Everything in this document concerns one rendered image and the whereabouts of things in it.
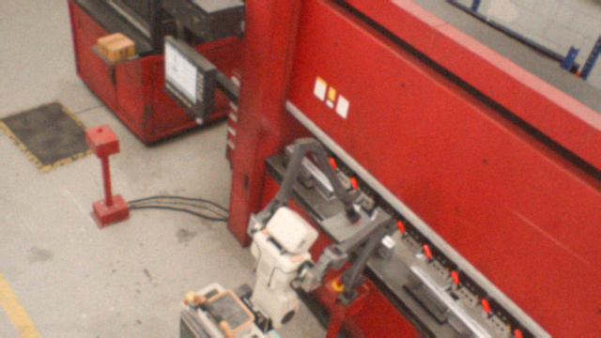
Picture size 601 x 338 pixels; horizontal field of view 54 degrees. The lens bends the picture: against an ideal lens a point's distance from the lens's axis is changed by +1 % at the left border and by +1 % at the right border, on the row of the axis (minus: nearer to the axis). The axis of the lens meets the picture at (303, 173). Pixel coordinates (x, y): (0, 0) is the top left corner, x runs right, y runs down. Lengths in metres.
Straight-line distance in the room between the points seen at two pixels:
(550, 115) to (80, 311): 3.14
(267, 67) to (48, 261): 2.14
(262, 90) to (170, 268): 1.56
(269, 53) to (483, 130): 1.41
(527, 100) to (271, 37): 1.57
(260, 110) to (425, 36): 1.34
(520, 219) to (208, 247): 2.57
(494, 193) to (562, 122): 0.50
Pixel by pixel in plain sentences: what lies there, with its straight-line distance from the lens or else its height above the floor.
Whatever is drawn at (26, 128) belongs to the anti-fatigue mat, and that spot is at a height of 0.01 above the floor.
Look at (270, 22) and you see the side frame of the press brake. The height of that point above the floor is 1.90.
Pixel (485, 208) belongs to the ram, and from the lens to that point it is 2.81.
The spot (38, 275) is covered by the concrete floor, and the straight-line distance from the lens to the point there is 4.49.
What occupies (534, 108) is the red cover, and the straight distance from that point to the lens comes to 2.49.
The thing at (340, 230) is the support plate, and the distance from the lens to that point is 3.40.
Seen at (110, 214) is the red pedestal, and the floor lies 0.10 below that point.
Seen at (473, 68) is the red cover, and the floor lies 2.24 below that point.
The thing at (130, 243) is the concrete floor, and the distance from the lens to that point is 4.59.
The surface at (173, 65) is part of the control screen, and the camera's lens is 3.78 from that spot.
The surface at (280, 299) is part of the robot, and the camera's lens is 3.13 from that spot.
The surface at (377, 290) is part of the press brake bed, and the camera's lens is 3.47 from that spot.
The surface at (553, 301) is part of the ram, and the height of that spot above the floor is 1.50.
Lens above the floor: 3.37
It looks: 40 degrees down
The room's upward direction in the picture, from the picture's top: 11 degrees clockwise
